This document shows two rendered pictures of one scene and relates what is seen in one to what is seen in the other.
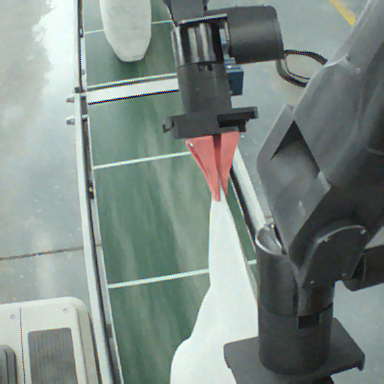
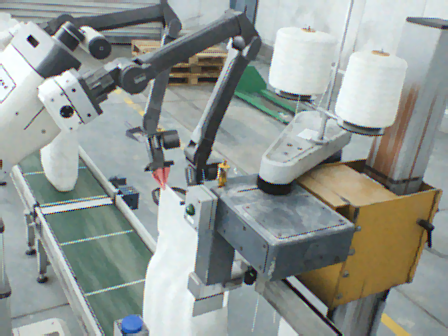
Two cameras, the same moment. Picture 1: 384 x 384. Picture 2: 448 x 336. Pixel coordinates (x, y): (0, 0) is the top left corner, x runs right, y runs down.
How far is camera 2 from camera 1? 134 cm
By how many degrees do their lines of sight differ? 31
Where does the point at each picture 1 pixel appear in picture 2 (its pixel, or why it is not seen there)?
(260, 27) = (173, 136)
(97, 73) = (44, 198)
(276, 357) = not seen: hidden behind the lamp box
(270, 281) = (189, 174)
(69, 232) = (28, 304)
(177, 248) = (121, 273)
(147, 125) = (88, 223)
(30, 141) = not seen: outside the picture
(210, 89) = (159, 155)
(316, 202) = (196, 148)
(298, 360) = not seen: hidden behind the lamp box
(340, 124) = (199, 135)
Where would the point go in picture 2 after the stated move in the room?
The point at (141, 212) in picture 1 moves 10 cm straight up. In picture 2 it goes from (96, 261) to (97, 244)
